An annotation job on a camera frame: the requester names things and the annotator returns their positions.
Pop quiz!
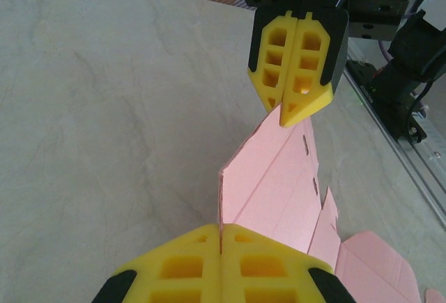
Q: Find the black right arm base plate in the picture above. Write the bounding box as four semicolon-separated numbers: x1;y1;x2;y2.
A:
344;59;429;143

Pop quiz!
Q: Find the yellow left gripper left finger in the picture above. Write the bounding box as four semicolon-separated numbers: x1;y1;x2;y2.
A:
91;224;222;303

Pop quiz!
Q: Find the pink paper box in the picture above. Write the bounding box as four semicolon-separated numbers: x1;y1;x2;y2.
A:
217;102;446;303

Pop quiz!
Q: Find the long aluminium base rail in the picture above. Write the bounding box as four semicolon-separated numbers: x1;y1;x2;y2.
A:
343;40;446;229

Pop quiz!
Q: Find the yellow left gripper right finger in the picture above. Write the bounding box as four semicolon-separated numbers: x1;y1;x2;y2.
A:
221;224;356;303

